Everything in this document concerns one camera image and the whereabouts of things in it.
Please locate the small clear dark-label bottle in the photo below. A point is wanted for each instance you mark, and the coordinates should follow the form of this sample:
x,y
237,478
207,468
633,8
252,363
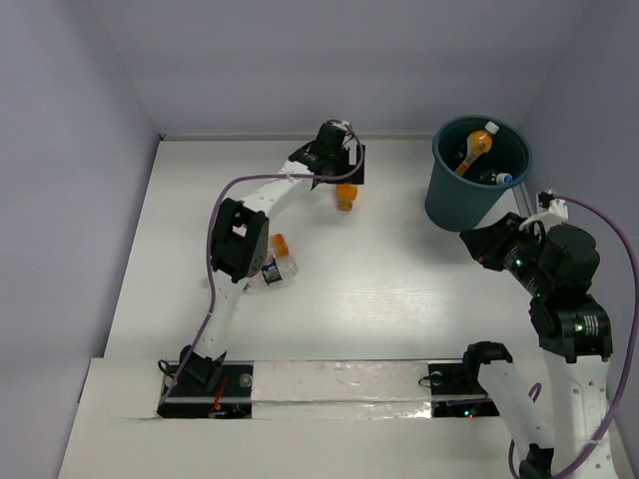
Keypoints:
x,y
275,271

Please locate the small orange juice bottle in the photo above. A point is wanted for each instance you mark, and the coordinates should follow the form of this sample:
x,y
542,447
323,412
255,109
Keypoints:
x,y
345,196

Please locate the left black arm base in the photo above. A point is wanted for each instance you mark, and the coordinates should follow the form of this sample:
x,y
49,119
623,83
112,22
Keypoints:
x,y
206,389

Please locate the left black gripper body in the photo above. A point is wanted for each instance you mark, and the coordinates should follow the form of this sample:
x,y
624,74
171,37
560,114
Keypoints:
x,y
352,163

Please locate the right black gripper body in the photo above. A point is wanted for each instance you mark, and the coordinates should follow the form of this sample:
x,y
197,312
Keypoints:
x,y
521,259

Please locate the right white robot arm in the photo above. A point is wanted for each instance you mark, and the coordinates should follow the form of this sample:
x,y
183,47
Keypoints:
x,y
575,335

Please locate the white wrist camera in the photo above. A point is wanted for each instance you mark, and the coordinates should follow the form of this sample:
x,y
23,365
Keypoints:
x,y
342,124
551,212

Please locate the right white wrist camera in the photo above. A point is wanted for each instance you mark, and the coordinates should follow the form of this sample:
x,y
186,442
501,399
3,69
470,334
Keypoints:
x,y
551,212

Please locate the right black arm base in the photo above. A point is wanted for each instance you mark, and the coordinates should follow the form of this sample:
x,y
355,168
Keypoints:
x,y
454,387

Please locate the clear orange-label bottle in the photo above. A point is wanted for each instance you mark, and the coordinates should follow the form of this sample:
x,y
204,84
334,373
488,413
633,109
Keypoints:
x,y
277,246

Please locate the tall orange blue-label bottle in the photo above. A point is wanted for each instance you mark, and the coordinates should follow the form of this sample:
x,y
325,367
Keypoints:
x,y
476,145

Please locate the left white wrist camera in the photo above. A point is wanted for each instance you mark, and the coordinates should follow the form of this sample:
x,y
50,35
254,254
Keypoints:
x,y
342,124

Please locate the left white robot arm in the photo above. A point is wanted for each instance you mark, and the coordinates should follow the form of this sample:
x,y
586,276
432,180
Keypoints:
x,y
238,236

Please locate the dark teal plastic bin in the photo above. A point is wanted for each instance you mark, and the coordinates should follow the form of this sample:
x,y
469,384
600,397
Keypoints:
x,y
456,203

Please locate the crushed clear plastic bottle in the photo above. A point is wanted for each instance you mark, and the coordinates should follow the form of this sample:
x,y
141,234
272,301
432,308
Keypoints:
x,y
494,178

